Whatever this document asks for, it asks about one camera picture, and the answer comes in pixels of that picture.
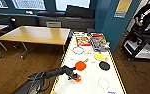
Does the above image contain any black chair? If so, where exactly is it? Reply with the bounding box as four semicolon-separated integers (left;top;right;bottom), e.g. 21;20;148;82
0;17;17;31

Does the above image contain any small white sill device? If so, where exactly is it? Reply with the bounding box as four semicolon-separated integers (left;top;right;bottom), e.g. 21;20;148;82
25;11;35;16

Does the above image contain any blue board game box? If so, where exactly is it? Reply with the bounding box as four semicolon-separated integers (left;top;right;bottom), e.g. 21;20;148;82
89;34;110;53

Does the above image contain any small orange plastic bowl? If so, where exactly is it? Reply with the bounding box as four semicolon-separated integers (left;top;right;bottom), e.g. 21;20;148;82
71;74;83;84

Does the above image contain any yellow wall poster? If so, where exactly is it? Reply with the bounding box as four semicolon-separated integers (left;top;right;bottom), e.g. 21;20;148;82
113;0;133;19

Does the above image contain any white yellow-edged air hockey table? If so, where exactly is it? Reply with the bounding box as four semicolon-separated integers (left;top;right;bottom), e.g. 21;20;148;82
50;31;128;94

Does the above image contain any blue ring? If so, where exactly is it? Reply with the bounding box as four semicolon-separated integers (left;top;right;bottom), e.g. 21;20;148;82
72;46;85;56

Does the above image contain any red board game box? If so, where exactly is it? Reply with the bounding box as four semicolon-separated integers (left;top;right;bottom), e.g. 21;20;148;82
74;36;91;48

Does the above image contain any orange plate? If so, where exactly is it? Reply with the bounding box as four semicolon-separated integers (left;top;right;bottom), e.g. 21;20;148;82
74;59;89;72

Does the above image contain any large light wooden table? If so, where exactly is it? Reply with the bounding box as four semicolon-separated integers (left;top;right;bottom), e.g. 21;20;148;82
0;26;72;61

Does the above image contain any black wheeled cart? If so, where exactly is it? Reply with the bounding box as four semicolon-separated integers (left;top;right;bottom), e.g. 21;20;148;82
120;26;150;63

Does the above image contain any black bench cushion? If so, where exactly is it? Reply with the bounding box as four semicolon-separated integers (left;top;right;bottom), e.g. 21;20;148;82
64;5;95;20

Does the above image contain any grey vent panel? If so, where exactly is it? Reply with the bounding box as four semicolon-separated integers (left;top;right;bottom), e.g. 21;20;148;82
45;21;63;29

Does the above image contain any long dark wall bench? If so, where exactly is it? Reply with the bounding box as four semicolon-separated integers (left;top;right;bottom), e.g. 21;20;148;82
0;13;95;33

